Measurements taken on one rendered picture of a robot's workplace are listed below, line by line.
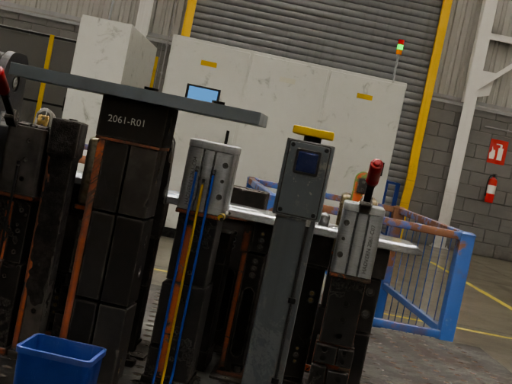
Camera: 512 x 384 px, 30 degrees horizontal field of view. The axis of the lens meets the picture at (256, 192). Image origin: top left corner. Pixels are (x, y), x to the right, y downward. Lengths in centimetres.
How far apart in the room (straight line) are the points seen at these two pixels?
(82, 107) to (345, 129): 263
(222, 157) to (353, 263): 27
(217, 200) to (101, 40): 813
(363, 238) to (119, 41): 816
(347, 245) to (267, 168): 808
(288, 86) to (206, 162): 810
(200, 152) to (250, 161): 805
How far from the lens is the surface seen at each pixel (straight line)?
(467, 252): 368
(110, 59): 960
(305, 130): 138
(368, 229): 154
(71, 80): 140
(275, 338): 141
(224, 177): 154
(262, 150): 960
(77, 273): 143
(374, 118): 975
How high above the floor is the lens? 113
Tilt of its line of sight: 3 degrees down
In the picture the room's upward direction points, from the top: 12 degrees clockwise
